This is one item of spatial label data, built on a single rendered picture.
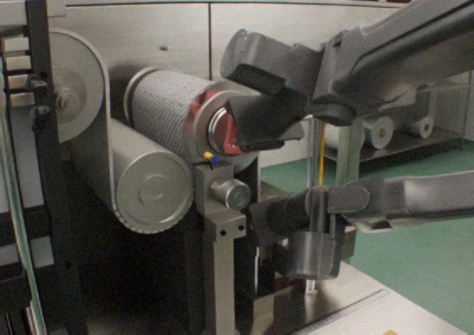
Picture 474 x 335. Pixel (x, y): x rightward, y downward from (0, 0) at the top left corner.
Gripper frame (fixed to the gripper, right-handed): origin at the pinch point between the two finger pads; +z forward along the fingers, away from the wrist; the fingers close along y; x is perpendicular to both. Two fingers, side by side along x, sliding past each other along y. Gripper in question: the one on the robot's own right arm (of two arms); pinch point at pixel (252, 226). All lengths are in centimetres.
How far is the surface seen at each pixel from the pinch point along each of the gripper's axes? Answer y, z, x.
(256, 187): -0.2, -5.1, 5.9
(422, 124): 354, 224, 47
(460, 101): 444, 229, 65
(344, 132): 71, 45, 21
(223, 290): -9.9, -2.4, -8.4
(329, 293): 14.7, 4.2, -16.9
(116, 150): -21.2, -4.0, 16.2
